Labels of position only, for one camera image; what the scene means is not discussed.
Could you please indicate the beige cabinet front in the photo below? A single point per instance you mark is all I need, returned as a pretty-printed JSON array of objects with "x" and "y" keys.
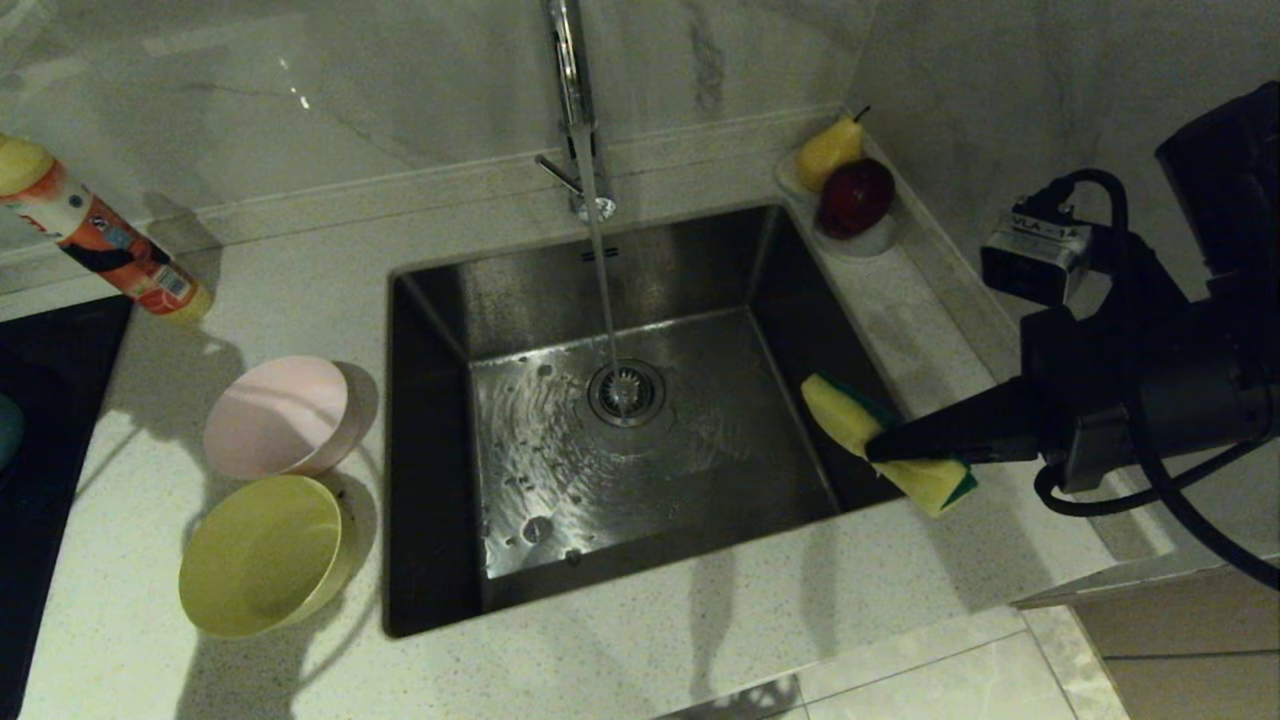
[{"x": 1190, "y": 640}]

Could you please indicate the dark red apple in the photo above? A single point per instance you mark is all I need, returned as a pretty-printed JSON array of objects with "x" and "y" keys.
[{"x": 855, "y": 198}]

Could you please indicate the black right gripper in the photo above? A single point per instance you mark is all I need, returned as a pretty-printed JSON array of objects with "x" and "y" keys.
[{"x": 1090, "y": 390}]

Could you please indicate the round metal sink drain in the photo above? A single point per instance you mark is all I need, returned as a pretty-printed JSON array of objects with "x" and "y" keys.
[{"x": 627, "y": 393}]

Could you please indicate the chrome faucet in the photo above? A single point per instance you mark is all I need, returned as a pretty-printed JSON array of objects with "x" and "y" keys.
[{"x": 572, "y": 80}]

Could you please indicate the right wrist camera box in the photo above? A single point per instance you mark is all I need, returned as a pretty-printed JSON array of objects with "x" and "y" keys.
[{"x": 1030, "y": 265}]

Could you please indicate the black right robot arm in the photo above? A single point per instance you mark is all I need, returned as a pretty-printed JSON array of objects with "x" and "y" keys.
[{"x": 1215, "y": 390}]

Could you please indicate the stainless steel sink basin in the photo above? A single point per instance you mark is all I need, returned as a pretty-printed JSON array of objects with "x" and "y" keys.
[{"x": 650, "y": 470}]

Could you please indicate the blue plastic bowl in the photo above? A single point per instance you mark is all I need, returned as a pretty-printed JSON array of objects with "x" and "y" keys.
[{"x": 8, "y": 430}]

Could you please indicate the yellow-capped dish soap bottle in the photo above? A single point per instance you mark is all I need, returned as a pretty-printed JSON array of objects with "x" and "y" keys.
[{"x": 100, "y": 235}]

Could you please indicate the pink plastic bowl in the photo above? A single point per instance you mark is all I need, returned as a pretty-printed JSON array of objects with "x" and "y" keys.
[{"x": 280, "y": 415}]

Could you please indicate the small white fruit dish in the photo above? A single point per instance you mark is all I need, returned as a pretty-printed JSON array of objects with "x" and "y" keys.
[{"x": 870, "y": 245}]

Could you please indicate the green and yellow sponge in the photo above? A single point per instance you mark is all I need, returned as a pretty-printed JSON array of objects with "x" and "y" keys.
[{"x": 840, "y": 415}]

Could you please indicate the yellow plastic bowl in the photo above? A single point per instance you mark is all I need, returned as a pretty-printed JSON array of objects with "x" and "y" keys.
[{"x": 260, "y": 555}]

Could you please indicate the black induction cooktop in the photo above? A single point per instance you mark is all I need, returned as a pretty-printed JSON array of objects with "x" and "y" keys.
[{"x": 50, "y": 450}]

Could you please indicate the yellow pear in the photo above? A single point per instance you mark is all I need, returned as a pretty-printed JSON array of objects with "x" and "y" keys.
[{"x": 828, "y": 152}]

